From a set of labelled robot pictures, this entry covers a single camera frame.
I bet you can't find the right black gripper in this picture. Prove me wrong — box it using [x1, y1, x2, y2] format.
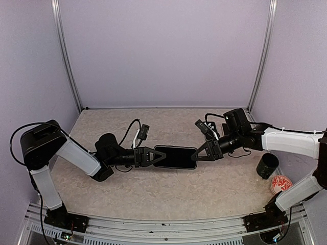
[191, 129, 242, 161]

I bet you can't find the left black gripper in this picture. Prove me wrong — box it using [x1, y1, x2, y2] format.
[107, 146, 167, 167]

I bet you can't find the dark phone case underneath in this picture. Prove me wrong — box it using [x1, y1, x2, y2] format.
[152, 145, 197, 170]

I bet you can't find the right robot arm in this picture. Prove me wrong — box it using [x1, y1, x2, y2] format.
[191, 108, 326, 227]

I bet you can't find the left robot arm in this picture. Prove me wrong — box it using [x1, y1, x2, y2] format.
[13, 120, 166, 227]

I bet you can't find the black cup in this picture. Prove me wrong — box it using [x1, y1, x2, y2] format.
[256, 153, 279, 180]

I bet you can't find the red white patterned coaster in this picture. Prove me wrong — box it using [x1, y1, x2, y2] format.
[270, 175, 293, 194]

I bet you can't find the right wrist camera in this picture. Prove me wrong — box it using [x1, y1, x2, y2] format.
[195, 119, 214, 141]

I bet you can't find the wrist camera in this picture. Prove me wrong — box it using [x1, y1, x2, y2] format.
[195, 119, 214, 141]
[132, 124, 150, 149]

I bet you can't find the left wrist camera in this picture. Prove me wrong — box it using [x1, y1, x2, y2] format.
[132, 124, 150, 149]

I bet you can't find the aluminium front rail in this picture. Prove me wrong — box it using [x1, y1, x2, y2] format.
[15, 206, 316, 244]

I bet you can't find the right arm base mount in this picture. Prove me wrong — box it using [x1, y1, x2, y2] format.
[243, 204, 289, 232]

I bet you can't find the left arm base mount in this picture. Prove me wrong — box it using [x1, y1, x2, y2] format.
[44, 203, 89, 233]

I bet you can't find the right aluminium corner post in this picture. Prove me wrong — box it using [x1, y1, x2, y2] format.
[247, 0, 278, 113]

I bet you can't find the aluminium corner post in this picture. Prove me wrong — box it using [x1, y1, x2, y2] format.
[247, 0, 278, 113]
[51, 0, 83, 113]

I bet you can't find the left aluminium corner post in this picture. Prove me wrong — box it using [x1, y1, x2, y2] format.
[51, 0, 83, 113]

